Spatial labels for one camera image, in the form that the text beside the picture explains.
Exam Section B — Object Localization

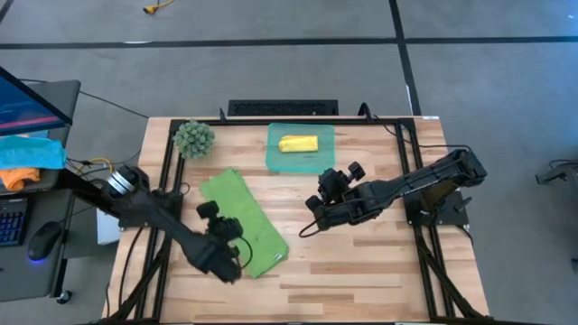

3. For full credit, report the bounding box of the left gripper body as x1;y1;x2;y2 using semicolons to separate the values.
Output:
208;215;245;243

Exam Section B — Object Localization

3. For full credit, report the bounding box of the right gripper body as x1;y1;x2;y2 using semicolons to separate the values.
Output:
317;167;351;207

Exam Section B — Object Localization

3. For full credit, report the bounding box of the green microfiber towel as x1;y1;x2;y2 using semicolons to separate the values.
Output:
200;167;291;280

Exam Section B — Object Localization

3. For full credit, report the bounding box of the yellow microfiber towel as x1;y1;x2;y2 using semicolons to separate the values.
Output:
277;134;320;154

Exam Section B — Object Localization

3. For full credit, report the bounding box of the teal plastic basket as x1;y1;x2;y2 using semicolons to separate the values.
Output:
265;122;338;175

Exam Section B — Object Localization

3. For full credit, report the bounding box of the black vented box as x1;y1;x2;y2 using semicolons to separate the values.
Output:
227;98;340;117

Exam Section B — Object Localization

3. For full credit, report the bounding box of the green artificial plant ball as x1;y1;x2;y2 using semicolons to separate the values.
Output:
172;119;216;160

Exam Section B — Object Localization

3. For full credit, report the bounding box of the white box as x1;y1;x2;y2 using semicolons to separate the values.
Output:
96;193;122;246

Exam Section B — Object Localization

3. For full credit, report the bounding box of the black computer mouse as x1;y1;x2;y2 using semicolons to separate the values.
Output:
26;220;63;263

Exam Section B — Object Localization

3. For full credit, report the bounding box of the grey rolling desk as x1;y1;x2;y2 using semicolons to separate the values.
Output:
0;79;83;303

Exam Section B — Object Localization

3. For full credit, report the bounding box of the blue cloth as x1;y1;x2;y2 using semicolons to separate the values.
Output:
0;135;68;171

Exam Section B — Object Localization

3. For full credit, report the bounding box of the orange cloth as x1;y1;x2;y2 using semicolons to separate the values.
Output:
0;167;41;191

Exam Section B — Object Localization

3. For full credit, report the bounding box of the black keyboard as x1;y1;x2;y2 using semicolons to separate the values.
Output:
0;198;27;248

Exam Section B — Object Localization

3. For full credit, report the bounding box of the computer monitor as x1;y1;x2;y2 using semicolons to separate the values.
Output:
0;66;74;136

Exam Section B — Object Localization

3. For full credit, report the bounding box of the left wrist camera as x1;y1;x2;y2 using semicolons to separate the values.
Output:
195;200;221;221

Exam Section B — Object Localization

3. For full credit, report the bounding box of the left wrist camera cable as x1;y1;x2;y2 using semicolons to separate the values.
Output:
228;235;254;271

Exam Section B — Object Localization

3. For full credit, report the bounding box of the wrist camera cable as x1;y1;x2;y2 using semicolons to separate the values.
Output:
228;235;254;271
297;215;324;239

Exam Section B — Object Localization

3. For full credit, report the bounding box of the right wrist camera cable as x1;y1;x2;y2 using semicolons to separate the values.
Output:
297;215;324;239

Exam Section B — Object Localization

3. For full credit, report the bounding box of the black aluminium table frame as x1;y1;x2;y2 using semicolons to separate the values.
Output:
89;116;541;325

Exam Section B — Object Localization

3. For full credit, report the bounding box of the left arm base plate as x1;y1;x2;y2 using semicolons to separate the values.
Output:
117;208;182;229

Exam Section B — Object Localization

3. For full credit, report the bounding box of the black hanging cable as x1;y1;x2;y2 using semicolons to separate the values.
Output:
117;225;146;312

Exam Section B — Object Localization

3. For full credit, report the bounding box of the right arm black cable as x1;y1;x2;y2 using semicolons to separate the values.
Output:
382;124;473;153

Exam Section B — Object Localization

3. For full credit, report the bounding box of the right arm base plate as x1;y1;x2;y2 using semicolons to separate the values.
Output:
404;189;473;228

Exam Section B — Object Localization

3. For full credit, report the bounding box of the yellow wire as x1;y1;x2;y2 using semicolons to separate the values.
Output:
76;156;114;175

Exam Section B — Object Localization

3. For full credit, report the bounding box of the thin black floor cable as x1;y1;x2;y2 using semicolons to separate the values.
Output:
17;79;150;120

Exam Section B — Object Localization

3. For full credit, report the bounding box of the yellow floor cable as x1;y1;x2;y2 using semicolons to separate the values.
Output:
143;0;175;14

